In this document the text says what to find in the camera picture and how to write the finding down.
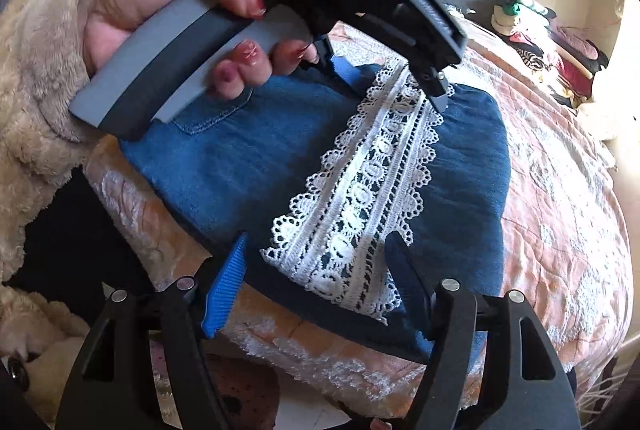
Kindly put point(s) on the blue denim pants lace trim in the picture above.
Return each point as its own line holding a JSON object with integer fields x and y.
{"x": 250, "y": 170}

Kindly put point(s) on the peach quilted bedspread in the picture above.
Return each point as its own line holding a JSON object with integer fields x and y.
{"x": 560, "y": 235}

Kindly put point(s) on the pile of folded clothes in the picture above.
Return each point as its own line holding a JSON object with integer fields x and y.
{"x": 550, "y": 45}

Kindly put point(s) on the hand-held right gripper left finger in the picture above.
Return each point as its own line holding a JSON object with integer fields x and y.
{"x": 225, "y": 290}

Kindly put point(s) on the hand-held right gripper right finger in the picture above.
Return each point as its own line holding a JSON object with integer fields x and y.
{"x": 410, "y": 280}

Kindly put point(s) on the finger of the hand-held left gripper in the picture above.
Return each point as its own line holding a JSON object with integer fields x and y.
{"x": 439, "y": 92}
{"x": 347, "y": 72}

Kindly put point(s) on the person's beige fluffy coat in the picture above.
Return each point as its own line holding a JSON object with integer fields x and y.
{"x": 35, "y": 330}

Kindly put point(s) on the pink polka dot slipper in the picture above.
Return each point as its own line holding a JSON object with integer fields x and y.
{"x": 240, "y": 390}

